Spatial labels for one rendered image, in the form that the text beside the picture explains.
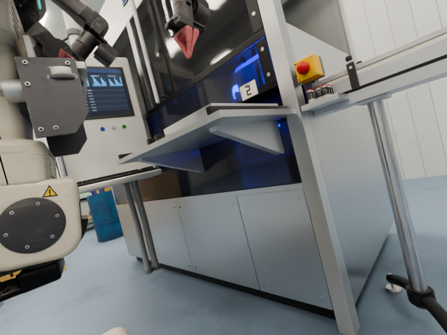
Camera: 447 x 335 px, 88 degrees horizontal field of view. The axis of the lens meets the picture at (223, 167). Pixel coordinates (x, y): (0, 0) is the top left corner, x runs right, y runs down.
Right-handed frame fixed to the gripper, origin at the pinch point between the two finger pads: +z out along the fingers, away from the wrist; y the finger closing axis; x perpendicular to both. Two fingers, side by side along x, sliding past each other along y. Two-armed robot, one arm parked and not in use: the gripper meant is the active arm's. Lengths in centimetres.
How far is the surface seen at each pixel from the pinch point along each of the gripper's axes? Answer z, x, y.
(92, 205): 39, 360, 66
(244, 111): 19.8, -11.2, 7.8
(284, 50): -6.8, -12.4, 34.4
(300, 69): 3.8, -18.0, 32.4
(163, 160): 23, 47, 16
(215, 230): 63, 51, 46
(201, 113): 17.8, -1.1, 0.9
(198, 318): 105, 56, 32
